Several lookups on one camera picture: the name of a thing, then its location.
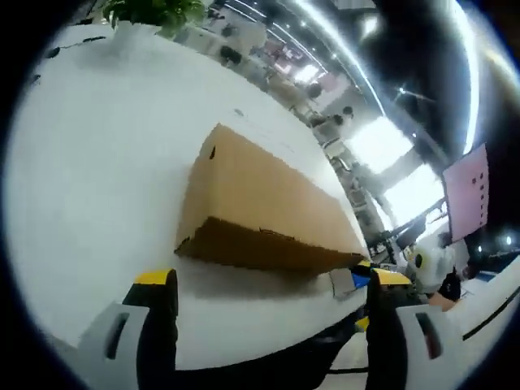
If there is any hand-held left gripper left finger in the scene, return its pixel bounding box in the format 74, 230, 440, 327
79, 268, 180, 390

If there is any green potted plant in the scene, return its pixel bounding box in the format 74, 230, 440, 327
103, 0, 206, 40

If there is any ceiling light strip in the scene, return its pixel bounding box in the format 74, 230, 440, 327
292, 0, 391, 119
446, 0, 481, 155

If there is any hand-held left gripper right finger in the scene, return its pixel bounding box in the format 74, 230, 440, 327
365, 267, 464, 390

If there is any white medicine box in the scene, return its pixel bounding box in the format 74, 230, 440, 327
328, 270, 354, 301

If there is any brown cardboard shoe box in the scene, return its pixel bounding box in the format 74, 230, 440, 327
174, 123, 373, 282

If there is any thin black table cable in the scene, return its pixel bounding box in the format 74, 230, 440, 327
46, 35, 106, 56

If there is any pink monitor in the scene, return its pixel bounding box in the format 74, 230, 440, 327
441, 142, 488, 244

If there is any person's right hand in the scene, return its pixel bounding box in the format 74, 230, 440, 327
429, 271, 464, 313

